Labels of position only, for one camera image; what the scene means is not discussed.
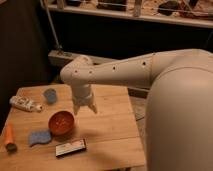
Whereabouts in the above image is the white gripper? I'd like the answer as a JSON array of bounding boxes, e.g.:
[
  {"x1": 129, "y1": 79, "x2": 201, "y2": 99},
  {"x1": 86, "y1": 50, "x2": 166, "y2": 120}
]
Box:
[{"x1": 71, "y1": 84, "x2": 98, "y2": 115}]

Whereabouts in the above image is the small blue cup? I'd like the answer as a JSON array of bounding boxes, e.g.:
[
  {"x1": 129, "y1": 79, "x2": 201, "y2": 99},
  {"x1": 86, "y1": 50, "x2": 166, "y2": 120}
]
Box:
[{"x1": 43, "y1": 88, "x2": 57, "y2": 104}]

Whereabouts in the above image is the blue sponge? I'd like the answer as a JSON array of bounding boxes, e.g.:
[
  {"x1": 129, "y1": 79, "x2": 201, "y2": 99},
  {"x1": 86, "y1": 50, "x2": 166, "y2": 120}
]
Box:
[{"x1": 28, "y1": 130, "x2": 52, "y2": 147}]

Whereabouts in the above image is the wooden table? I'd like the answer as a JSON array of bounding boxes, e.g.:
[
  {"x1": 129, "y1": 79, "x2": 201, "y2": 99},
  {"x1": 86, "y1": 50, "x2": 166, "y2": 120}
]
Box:
[{"x1": 0, "y1": 84, "x2": 146, "y2": 171}]

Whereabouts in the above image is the grey beam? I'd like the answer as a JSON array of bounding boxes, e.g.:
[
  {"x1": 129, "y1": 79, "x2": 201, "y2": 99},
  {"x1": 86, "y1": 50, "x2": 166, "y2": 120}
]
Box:
[{"x1": 48, "y1": 50, "x2": 149, "y2": 98}]

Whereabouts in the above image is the orange bowl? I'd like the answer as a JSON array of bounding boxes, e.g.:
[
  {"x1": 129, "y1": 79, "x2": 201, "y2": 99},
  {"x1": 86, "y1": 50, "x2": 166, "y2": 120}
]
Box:
[{"x1": 48, "y1": 111, "x2": 75, "y2": 136}]

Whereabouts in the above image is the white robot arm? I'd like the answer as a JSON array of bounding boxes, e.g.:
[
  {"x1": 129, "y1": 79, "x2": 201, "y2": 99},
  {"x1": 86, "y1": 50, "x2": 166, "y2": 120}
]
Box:
[{"x1": 60, "y1": 49, "x2": 213, "y2": 171}]

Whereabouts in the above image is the white shelf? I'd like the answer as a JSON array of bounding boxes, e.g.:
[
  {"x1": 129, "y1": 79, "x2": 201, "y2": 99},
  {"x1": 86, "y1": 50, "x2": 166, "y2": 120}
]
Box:
[{"x1": 43, "y1": 0, "x2": 213, "y2": 29}]

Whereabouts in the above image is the metal pole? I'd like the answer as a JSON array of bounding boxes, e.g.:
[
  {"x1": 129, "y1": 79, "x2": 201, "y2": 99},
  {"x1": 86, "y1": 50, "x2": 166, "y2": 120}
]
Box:
[{"x1": 43, "y1": 0, "x2": 62, "y2": 51}]

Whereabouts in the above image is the white tube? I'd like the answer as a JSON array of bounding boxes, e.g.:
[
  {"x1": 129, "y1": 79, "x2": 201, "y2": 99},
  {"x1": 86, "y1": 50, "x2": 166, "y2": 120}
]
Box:
[{"x1": 9, "y1": 96, "x2": 43, "y2": 112}]

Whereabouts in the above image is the orange brush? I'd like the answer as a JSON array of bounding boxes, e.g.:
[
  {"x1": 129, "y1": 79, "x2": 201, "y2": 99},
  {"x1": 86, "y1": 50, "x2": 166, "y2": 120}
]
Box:
[{"x1": 4, "y1": 124, "x2": 17, "y2": 153}]

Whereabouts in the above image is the black rectangular box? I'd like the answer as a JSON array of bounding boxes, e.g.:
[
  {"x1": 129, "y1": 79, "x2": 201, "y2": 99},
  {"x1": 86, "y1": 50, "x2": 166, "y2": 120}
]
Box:
[{"x1": 55, "y1": 139, "x2": 86, "y2": 158}]

